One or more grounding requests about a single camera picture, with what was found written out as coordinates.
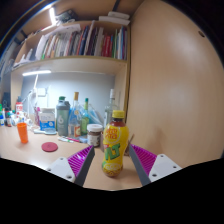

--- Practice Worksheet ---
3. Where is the blue and white carton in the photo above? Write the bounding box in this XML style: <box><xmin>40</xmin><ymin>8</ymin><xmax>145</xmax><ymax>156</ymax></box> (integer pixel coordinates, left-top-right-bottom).
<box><xmin>38</xmin><ymin>107</ymin><xmax>57</xmax><ymax>132</ymax></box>

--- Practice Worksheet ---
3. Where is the green glass bottle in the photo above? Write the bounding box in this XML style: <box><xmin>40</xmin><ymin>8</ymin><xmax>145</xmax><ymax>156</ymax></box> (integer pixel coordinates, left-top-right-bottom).
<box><xmin>80</xmin><ymin>97</ymin><xmax>90</xmax><ymax>136</ymax></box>

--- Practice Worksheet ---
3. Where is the wooden shelf unit with books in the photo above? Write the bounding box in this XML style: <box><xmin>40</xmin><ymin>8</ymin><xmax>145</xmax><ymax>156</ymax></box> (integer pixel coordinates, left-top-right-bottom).
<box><xmin>9</xmin><ymin>19</ymin><xmax>132</xmax><ymax>111</ymax></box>

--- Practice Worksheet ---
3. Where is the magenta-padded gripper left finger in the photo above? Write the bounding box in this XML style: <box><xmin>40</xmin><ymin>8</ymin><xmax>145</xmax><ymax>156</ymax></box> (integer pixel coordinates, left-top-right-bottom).
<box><xmin>45</xmin><ymin>144</ymin><xmax>96</xmax><ymax>187</ymax></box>

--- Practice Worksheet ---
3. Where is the white wall outlet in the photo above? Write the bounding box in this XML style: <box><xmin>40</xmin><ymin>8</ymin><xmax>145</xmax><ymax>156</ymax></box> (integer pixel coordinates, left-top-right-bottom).
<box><xmin>31</xmin><ymin>87</ymin><xmax>48</xmax><ymax>98</ymax></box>

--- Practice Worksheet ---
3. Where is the red and white container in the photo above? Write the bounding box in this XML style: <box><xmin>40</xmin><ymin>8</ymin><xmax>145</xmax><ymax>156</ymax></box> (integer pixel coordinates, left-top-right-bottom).
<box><xmin>14</xmin><ymin>101</ymin><xmax>24</xmax><ymax>116</ymax></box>

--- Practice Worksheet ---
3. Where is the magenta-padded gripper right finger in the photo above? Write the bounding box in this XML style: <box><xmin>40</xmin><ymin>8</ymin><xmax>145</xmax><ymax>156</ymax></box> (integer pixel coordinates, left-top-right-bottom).
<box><xmin>128</xmin><ymin>143</ymin><xmax>184</xmax><ymax>187</ymax></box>

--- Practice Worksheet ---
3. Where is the under-shelf light bar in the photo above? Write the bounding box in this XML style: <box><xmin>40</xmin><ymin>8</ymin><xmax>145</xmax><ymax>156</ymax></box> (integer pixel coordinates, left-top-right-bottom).
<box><xmin>22</xmin><ymin>69</ymin><xmax>53</xmax><ymax>77</ymax></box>

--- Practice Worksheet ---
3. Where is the yellow drink bottle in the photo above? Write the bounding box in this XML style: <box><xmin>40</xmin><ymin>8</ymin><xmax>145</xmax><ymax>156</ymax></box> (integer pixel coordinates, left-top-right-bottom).
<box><xmin>101</xmin><ymin>109</ymin><xmax>130</xmax><ymax>178</ymax></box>

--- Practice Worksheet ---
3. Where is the magenta pouch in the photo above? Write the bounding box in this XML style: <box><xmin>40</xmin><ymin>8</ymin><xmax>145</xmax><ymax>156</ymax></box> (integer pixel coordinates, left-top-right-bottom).
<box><xmin>34</xmin><ymin>106</ymin><xmax>42</xmax><ymax>126</ymax></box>

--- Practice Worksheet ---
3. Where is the clear glass bottle gold cap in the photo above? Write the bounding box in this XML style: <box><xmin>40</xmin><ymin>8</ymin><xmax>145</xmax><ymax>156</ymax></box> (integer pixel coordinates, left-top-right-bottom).
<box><xmin>68</xmin><ymin>91</ymin><xmax>82</xmax><ymax>138</ymax></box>

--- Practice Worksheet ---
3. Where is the small dark bottle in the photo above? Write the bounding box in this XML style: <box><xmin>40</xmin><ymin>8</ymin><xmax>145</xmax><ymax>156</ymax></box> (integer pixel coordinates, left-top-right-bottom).
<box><xmin>6</xmin><ymin>111</ymin><xmax>13</xmax><ymax>128</ymax></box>

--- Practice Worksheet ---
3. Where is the brown jar with white lid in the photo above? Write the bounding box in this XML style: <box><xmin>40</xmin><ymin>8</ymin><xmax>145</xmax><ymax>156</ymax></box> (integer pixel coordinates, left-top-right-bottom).
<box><xmin>86</xmin><ymin>123</ymin><xmax>104</xmax><ymax>148</ymax></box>

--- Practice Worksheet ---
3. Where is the orange plastic cup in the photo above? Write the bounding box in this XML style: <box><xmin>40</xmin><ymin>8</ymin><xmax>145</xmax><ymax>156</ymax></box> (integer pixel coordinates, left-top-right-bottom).
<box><xmin>16</xmin><ymin>122</ymin><xmax>30</xmax><ymax>145</ymax></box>

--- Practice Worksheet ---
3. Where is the ceiling light tube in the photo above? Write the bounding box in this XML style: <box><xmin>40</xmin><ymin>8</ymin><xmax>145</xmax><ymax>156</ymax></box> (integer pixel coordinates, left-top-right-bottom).
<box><xmin>49</xmin><ymin>6</ymin><xmax>58</xmax><ymax>26</ymax></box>

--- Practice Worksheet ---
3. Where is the flat round red coaster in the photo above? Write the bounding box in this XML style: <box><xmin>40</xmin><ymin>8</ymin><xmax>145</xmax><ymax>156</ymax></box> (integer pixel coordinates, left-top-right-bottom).
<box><xmin>41</xmin><ymin>141</ymin><xmax>59</xmax><ymax>153</ymax></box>

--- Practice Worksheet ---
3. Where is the clear blue plastic bag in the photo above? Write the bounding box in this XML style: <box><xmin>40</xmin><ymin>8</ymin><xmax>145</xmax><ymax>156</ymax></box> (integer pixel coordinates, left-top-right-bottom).
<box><xmin>88</xmin><ymin>103</ymin><xmax>105</xmax><ymax>126</ymax></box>

